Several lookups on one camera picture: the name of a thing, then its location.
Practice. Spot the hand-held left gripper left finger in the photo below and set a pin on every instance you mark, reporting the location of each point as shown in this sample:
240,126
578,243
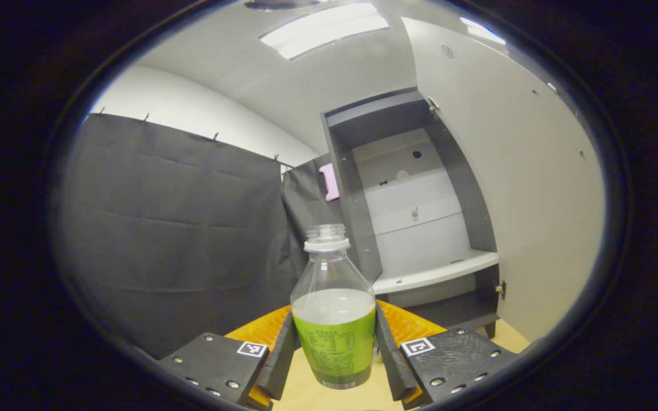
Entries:
283,359

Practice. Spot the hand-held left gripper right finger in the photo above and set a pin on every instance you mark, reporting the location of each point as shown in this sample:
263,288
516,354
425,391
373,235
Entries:
389,359

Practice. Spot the clear bottle with green label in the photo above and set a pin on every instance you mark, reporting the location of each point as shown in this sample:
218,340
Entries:
334,337

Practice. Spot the dark grey cabinet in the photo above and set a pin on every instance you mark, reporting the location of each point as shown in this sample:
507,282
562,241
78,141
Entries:
360,211

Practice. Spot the beige cabinet door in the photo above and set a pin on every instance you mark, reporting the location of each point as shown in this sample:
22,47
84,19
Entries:
523,188

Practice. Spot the white cabinet shelf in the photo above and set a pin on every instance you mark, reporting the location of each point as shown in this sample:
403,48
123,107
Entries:
432,274

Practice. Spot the metal door hinge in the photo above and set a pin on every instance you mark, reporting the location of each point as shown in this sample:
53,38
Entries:
501,290
433,104

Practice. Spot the black backdrop cloth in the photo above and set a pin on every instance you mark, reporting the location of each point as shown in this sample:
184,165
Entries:
163,228

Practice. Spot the large ceiling light panel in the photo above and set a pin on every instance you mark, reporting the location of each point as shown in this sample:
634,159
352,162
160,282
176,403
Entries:
323,28

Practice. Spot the long ceiling light strip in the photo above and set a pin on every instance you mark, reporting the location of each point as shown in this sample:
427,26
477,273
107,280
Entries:
483,31

